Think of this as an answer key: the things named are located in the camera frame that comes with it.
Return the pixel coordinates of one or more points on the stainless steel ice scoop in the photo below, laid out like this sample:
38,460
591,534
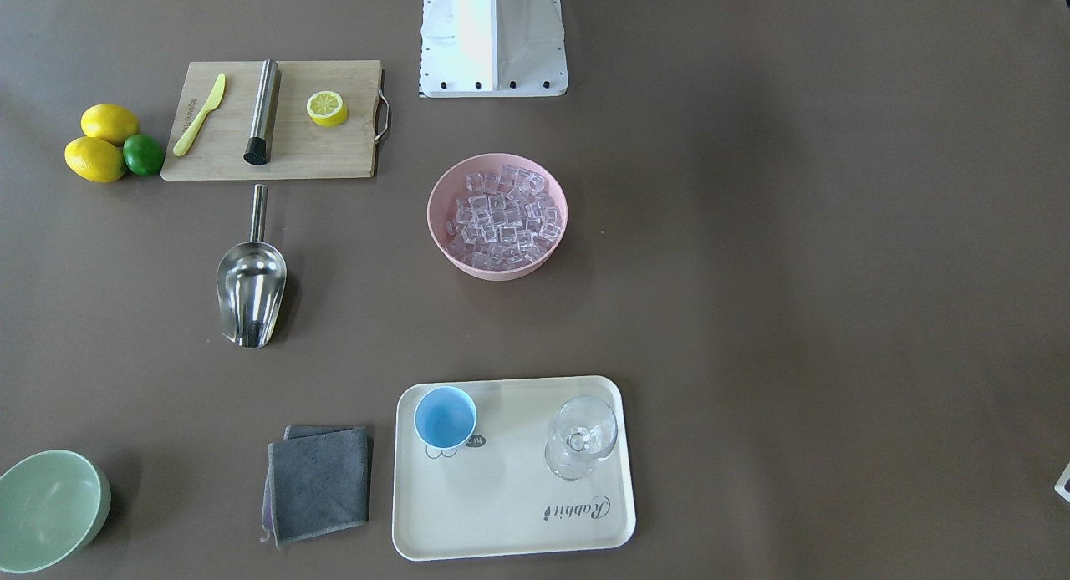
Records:
250,283

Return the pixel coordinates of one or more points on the pile of clear ice cubes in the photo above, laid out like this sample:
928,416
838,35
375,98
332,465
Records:
501,216

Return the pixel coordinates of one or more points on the light blue cup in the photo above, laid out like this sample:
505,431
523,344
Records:
445,418

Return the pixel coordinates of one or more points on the pink bowl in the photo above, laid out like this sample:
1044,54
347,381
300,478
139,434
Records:
497,267

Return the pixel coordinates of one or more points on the clear wine glass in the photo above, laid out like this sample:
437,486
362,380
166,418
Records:
581,435

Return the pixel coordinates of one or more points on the cream serving tray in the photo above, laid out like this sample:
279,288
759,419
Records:
496,496

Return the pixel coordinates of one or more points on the bamboo cutting board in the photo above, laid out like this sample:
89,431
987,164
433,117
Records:
298,148

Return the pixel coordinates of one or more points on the halved lemon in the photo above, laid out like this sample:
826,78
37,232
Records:
327,108

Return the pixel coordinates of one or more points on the grey folded cloth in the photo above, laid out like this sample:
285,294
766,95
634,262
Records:
317,482

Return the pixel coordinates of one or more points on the steel muddler black tip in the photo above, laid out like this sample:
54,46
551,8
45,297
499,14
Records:
259,142

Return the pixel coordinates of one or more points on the yellow plastic knife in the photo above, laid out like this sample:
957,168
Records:
212,102

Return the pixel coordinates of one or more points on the green lime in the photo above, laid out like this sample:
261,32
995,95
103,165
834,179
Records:
143,155

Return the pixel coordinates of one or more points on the upper whole lemon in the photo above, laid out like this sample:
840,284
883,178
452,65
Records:
109,122

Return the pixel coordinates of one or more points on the whole lemon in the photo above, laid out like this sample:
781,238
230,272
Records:
95,159
109,122

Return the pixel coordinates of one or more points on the lower whole lemon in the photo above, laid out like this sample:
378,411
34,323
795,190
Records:
95,159

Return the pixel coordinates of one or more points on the light green bowl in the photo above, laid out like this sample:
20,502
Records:
52,505

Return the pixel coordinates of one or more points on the white object at edge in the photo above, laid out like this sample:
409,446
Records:
1062,486

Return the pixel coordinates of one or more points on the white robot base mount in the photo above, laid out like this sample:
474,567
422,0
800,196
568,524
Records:
492,49

